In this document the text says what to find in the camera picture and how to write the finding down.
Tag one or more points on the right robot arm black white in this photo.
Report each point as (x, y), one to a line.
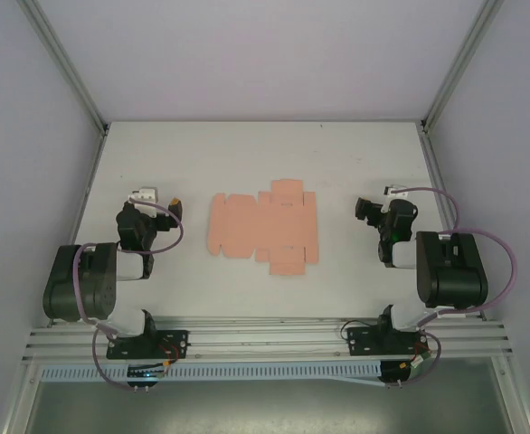
(450, 267)

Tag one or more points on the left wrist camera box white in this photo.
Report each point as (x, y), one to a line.
(145, 194)

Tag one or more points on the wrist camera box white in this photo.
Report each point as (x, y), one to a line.
(145, 194)
(395, 190)

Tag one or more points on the pink paper box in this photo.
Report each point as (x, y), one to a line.
(265, 226)

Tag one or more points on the aluminium mounting rail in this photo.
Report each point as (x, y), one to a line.
(265, 339)

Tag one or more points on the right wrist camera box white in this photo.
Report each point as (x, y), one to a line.
(395, 190)

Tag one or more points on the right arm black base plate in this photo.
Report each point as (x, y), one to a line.
(364, 341)

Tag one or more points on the black controller box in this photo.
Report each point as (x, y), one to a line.
(143, 375)
(396, 373)

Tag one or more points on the aluminium frame post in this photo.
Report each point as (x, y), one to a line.
(66, 68)
(461, 68)

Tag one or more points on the aluminium table side rail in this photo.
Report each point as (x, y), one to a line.
(437, 181)
(88, 181)

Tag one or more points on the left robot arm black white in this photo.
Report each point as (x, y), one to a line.
(79, 280)

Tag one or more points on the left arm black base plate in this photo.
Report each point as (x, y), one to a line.
(170, 343)

